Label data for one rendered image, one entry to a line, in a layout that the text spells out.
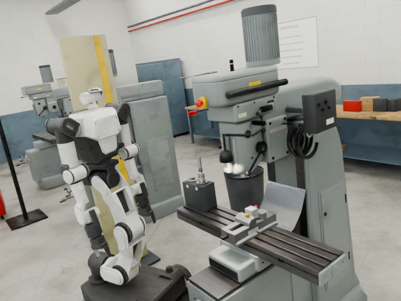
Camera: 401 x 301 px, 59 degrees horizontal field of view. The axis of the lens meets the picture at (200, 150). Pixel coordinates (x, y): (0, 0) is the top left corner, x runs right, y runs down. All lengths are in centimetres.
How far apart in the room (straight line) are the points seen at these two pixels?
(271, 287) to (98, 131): 139
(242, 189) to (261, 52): 225
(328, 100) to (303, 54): 489
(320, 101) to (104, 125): 120
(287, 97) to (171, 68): 728
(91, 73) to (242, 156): 188
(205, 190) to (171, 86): 695
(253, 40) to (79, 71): 179
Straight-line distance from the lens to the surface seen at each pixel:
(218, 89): 179
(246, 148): 196
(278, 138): 211
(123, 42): 1175
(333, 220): 258
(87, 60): 341
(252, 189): 407
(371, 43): 624
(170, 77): 927
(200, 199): 251
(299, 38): 693
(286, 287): 248
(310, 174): 232
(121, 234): 225
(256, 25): 208
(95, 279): 274
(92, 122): 209
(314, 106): 193
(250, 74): 191
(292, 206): 238
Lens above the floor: 199
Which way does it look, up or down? 15 degrees down
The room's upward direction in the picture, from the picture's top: 8 degrees counter-clockwise
